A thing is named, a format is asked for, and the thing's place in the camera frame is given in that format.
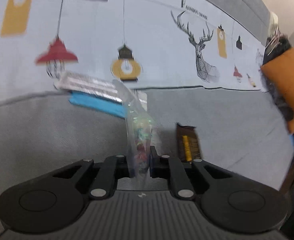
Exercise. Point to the dark cloth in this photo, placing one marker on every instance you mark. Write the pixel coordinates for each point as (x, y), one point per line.
(277, 48)

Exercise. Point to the clear zip bag of candy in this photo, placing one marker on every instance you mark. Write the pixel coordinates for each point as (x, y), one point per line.
(137, 130)

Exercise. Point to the dark brown snack packet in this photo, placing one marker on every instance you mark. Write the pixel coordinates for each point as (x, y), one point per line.
(188, 142)

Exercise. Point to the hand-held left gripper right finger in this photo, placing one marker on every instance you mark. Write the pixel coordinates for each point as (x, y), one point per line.
(154, 161)

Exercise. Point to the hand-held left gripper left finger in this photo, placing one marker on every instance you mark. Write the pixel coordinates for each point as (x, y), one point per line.
(112, 170)

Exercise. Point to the orange pillow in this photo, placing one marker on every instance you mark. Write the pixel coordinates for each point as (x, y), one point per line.
(289, 80)

